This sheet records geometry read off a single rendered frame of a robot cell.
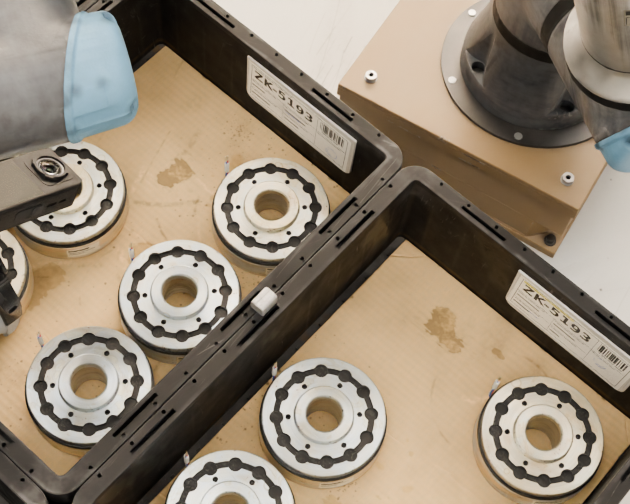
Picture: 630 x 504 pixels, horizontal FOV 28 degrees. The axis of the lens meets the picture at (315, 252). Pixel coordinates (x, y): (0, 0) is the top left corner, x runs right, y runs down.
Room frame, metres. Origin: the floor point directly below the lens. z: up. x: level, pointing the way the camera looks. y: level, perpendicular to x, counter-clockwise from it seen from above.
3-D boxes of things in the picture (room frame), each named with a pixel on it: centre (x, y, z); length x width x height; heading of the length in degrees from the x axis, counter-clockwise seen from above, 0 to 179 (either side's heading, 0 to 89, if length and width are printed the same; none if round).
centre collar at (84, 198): (0.49, 0.22, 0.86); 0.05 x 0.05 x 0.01
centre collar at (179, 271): (0.41, 0.11, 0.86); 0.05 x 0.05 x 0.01
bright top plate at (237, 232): (0.50, 0.04, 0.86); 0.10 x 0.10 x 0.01
